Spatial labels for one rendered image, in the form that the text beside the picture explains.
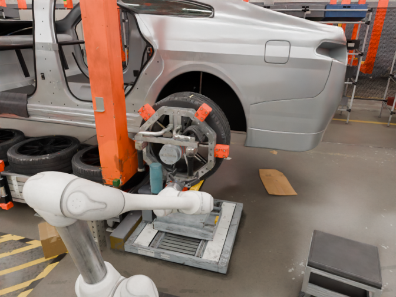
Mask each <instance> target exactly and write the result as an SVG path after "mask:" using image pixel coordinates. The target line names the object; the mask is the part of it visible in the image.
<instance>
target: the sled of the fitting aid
mask: <svg viewBox="0 0 396 297"><path fill-rule="evenodd" d="M222 209H223V208H222V207H216V206H213V210H212V211H211V212H210V214H209V217H208V219H207V221H206V224H205V226H204V227H199V226H193V225H187V224H184V223H178V222H172V221H168V220H162V219H157V217H156V218H155V219H154V220H153V229H155V230H161V231H164V232H170V233H175V234H179V235H185V236H190V237H195V238H199V239H204V240H210V241H213V239H214V236H215V233H216V231H217V227H218V225H219V222H220V219H221V217H222Z"/></svg>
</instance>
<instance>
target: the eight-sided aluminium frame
mask: <svg viewBox="0 0 396 297"><path fill-rule="evenodd" d="M196 112H197V111H196V110H195V109H192V108H178V107H168V106H166V107H165V106H162V107H161V108H159V109H158V110H157V111H156V112H155V113H154V114H153V115H152V116H151V117H150V118H149V119H148V120H147V121H146V122H145V123H144V124H143V125H142V126H141V127H140V131H149V128H150V127H151V126H152V125H153V124H154V123H155V122H156V121H157V120H158V119H159V118H160V117H161V116H162V115H163V114H166V115H169V114H171V115H174V116H185V117H190V118H191V119H192V120H193V122H194V123H195V124H196V125H197V126H198V127H199V129H201V131H202V132H204V134H205V135H206V136H207V137H208V138H209V148H208V163H206V164H205V165H204V166H203V167H201V168H200V169H199V170H198V171H197V172H199V178H200V177H202V175H204V174H205V173H207V172H208V171H209V170H211V169H212V168H213V167H214V165H215V163H216V158H215V157H214V149H215V146H216V138H217V137H216V133H215V131H214V130H213V129H212V128H211V127H210V126H209V125H208V123H207V122H205V121H203V122H201V121H200V120H199V119H198V118H197V117H195V116H194V115H195V113H196ZM143 160H144V161H145V162H146V163H147V164H148V165H151V163H158V161H157V160H156V159H155V158H154V157H153V156H152V155H151V154H150V146H149V142H148V146H147V147H145V148H144V149H143ZM162 171H163V180H167V179H166V174H170V173H171V172H168V171H166V170H165V169H164V167H163V166H162ZM197 172H195V173H194V176H195V175H196V173H197ZM174 178H176V180H188V178H187V174H180V173H177V174H176V175H175V176H174Z"/></svg>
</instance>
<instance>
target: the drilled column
mask: <svg viewBox="0 0 396 297"><path fill-rule="evenodd" d="M87 224H88V226H89V228H90V230H91V233H92V235H93V238H94V240H95V242H96V244H97V247H98V249H99V251H100V253H101V254H102V253H103V252H104V250H105V249H106V248H107V242H106V236H105V228H104V220H94V221H87Z"/></svg>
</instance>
